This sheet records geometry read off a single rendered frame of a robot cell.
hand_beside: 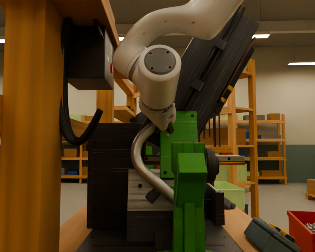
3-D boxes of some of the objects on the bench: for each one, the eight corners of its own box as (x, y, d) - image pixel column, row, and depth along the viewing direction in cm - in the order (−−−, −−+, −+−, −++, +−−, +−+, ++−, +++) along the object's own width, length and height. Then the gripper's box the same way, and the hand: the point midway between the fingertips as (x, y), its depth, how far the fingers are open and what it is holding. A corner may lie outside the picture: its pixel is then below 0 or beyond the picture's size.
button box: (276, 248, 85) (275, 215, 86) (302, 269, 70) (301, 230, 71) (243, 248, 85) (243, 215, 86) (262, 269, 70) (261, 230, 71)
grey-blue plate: (214, 218, 107) (213, 179, 108) (215, 219, 105) (215, 180, 106) (188, 218, 107) (188, 179, 108) (189, 219, 105) (189, 180, 106)
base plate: (197, 201, 152) (197, 197, 152) (307, 341, 42) (307, 326, 42) (116, 201, 151) (116, 197, 152) (16, 343, 42) (16, 327, 42)
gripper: (123, 85, 71) (127, 115, 88) (170, 130, 67) (165, 153, 84) (145, 67, 73) (145, 100, 90) (193, 110, 69) (184, 136, 86)
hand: (155, 123), depth 85 cm, fingers closed on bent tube, 3 cm apart
